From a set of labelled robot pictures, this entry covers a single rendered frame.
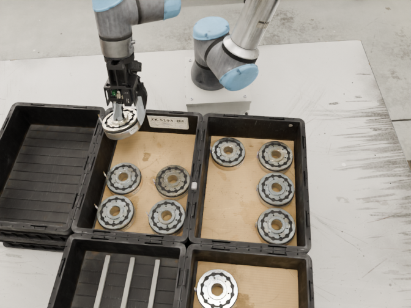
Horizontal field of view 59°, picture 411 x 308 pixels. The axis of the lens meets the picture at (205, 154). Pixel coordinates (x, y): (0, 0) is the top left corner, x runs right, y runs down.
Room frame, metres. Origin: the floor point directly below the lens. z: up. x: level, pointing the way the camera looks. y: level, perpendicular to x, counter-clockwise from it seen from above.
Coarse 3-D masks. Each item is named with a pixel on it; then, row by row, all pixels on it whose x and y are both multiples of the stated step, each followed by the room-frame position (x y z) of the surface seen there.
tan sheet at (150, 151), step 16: (128, 144) 0.64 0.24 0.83; (144, 144) 0.63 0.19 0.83; (160, 144) 0.63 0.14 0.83; (176, 144) 0.62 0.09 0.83; (192, 144) 0.62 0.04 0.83; (128, 160) 0.58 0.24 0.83; (144, 160) 0.57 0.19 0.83; (160, 160) 0.57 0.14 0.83; (176, 160) 0.57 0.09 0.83; (144, 176) 0.52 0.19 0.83; (144, 192) 0.46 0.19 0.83; (144, 208) 0.41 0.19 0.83; (96, 224) 0.37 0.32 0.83; (144, 224) 0.36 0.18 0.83
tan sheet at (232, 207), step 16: (256, 144) 0.60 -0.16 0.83; (288, 144) 0.60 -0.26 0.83; (256, 160) 0.55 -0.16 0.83; (208, 176) 0.50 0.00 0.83; (224, 176) 0.50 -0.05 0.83; (240, 176) 0.50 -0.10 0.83; (256, 176) 0.49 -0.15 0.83; (288, 176) 0.49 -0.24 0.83; (208, 192) 0.45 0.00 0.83; (224, 192) 0.45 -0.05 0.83; (240, 192) 0.44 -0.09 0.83; (256, 192) 0.44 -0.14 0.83; (208, 208) 0.40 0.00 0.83; (224, 208) 0.40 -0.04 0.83; (240, 208) 0.39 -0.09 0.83; (256, 208) 0.39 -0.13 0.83; (288, 208) 0.38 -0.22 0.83; (208, 224) 0.35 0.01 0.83; (224, 224) 0.35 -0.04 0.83; (240, 224) 0.35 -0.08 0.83; (272, 224) 0.34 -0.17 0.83; (240, 240) 0.30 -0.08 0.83; (256, 240) 0.30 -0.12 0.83
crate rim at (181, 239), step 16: (160, 112) 0.68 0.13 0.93; (176, 112) 0.67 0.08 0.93; (192, 112) 0.67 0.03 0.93; (96, 144) 0.58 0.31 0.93; (96, 160) 0.53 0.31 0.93; (192, 160) 0.50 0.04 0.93; (192, 176) 0.46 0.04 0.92; (192, 192) 0.41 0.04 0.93; (80, 208) 0.38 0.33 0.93; (160, 240) 0.28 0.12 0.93; (176, 240) 0.28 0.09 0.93
